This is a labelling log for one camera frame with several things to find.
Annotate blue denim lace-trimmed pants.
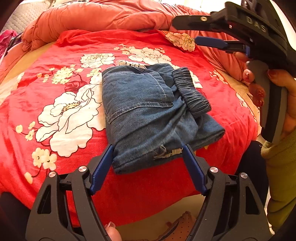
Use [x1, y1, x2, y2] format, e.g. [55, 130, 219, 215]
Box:
[102, 64, 225, 174]

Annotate green right sleeve forearm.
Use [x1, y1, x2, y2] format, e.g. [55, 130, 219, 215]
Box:
[261, 132, 296, 232]

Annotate right hand red nails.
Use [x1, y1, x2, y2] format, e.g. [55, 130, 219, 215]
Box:
[234, 51, 296, 144]

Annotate left hand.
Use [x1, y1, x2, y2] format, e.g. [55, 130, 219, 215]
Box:
[104, 221, 122, 241]

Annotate salmon pink comforter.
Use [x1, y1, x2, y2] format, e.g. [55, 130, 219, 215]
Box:
[0, 0, 249, 83]

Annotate red floral blanket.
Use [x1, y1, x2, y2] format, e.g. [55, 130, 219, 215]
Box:
[0, 29, 258, 227]

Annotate magenta pink clothes pile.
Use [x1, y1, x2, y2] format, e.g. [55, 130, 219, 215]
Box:
[0, 30, 23, 58]

